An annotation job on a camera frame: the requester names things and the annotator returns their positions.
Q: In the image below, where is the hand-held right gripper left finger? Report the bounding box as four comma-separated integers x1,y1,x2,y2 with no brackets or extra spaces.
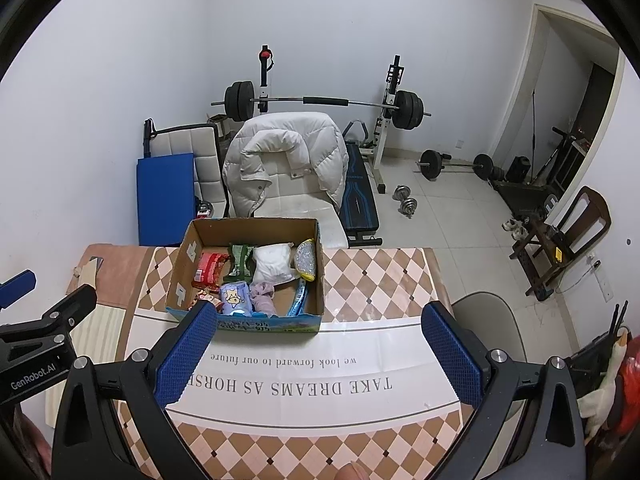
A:
52,300,218,480

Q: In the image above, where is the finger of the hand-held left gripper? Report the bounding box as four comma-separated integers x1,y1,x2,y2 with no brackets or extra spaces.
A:
0,270,37,311
0,284,97,350

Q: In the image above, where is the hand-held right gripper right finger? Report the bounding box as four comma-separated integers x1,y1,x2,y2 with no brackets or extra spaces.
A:
421,301,586,480

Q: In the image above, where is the red snack packet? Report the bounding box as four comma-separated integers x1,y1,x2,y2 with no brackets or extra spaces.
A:
192,252,230,286

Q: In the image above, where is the grey purple cloth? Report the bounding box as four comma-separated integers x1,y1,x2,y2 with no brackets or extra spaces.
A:
248,281,277,317

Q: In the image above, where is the cardboard box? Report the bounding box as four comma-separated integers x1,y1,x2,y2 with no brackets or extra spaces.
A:
165,217,326,335

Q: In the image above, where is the green snack packet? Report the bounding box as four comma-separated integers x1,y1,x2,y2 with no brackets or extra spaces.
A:
222,244,256,283

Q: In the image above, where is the white clear plastic bag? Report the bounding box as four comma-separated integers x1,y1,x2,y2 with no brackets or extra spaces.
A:
251,242,296,286

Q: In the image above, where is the long blue snack packet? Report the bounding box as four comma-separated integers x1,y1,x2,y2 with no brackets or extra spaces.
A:
287,280,308,317

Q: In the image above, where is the silver yellow snack packet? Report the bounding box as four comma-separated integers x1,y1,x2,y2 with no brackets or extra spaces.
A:
294,239,318,282

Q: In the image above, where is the flat cardboard piece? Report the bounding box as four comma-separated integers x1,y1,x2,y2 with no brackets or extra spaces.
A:
75,259,101,293

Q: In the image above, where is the cream and pink table mat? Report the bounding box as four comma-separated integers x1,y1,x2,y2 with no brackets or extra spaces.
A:
45,244,156,426

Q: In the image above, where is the beige round chair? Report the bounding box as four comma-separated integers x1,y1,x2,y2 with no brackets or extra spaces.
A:
450,292,528,421

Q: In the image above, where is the checkered printed tablecloth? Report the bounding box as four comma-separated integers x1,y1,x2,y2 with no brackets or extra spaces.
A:
117,246,476,480

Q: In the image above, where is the black router with antennas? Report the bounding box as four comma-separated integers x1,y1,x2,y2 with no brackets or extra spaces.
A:
570,302,632,377

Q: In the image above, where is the blue padded bench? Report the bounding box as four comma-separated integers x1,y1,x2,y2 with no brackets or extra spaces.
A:
136,153,197,247

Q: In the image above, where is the white goose plush toy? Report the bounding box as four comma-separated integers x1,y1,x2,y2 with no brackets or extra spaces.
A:
577,332,628,441

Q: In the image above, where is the black exercise platform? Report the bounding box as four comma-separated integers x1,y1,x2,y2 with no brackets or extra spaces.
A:
495,180,566,217

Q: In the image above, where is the red bag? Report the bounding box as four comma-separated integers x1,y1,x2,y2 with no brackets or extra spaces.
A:
615,355,640,436

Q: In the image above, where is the weight bench with rack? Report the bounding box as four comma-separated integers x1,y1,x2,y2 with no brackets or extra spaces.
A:
255,46,428,247

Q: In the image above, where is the white leather chair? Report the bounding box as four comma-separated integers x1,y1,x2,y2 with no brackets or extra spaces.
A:
227,175,348,251

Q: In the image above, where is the short barbell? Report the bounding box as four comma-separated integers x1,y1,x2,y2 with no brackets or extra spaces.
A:
416,149,495,182

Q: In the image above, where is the dark wooden chair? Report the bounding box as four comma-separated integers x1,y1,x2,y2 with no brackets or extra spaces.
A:
510,186,612,302

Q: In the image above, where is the white quilted panel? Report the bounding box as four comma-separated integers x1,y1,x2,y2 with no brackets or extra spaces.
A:
149,122,226,206

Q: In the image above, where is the white down jacket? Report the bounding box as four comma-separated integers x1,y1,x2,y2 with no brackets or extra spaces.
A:
222,112,349,218

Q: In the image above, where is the black metal stand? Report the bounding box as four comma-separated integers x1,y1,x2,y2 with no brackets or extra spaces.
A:
532,127,591,186

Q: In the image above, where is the long barbell with black plates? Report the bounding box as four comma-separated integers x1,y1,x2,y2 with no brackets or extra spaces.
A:
210,80,432,131

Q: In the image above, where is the black power cable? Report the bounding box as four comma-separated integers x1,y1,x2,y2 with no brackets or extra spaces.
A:
560,255,601,293

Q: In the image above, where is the black handled exercise tool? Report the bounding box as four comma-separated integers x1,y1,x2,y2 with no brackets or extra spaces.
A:
142,119,159,158

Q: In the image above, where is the white door frame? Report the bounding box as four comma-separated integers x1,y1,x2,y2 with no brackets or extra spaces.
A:
491,4,628,161

